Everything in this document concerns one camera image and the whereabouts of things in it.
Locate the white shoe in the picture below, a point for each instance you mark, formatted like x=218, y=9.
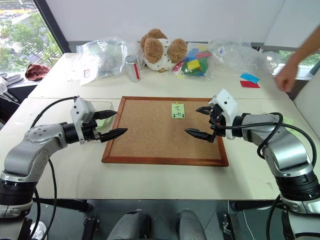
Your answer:
x=40, y=231

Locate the person's bare forearm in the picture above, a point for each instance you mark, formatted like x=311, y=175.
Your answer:
x=306, y=47

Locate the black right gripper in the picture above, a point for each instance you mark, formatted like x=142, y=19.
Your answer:
x=217, y=117

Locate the large crumpled clear plastic bag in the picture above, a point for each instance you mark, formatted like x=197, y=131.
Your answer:
x=240, y=55

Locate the person's bare hand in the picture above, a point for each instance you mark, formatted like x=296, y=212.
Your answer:
x=286, y=78

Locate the plastic bag of colourful blocks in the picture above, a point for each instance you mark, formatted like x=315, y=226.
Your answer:
x=193, y=63

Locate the green paper note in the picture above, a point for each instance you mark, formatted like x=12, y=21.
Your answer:
x=178, y=111

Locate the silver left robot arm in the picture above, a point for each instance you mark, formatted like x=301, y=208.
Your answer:
x=37, y=147

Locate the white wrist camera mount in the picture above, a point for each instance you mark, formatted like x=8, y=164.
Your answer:
x=81, y=106
x=226, y=100

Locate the brown and white teddy bear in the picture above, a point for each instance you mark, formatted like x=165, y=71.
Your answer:
x=160, y=52

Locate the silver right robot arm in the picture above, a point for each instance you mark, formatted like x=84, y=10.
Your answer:
x=282, y=145

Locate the clear plastic bag with label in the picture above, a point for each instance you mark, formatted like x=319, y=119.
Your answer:
x=105, y=57

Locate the blue card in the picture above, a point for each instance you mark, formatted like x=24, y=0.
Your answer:
x=249, y=77

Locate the red card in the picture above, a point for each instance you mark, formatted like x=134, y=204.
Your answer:
x=250, y=84

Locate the wood framed cork board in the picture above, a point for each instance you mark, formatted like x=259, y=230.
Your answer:
x=162, y=140

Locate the glass jar with red label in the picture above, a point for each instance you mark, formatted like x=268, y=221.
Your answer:
x=133, y=68

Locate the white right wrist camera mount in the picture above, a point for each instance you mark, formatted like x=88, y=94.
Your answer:
x=226, y=100

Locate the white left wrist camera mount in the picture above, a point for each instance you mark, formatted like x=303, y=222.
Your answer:
x=81, y=106

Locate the grey rounded robot leg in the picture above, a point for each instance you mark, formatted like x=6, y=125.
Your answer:
x=130, y=226
x=191, y=225

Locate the dark red cloth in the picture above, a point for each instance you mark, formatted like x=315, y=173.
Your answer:
x=36, y=72

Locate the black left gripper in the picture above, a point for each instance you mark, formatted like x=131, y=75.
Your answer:
x=90, y=131

